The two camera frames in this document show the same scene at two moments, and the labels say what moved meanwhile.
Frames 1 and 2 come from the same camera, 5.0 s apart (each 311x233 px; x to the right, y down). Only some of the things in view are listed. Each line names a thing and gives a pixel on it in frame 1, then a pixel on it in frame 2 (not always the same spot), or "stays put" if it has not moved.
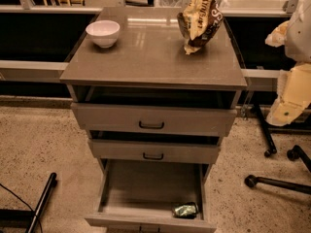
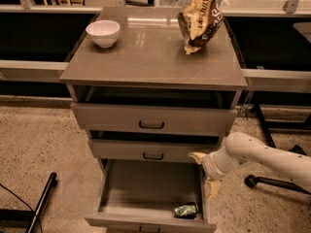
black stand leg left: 40,207 stays put
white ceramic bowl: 103,32 stays put
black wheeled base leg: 252,181 stays put
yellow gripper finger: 278,36 -> 199,156
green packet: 185,210 stays put
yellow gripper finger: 284,113 -> 212,187
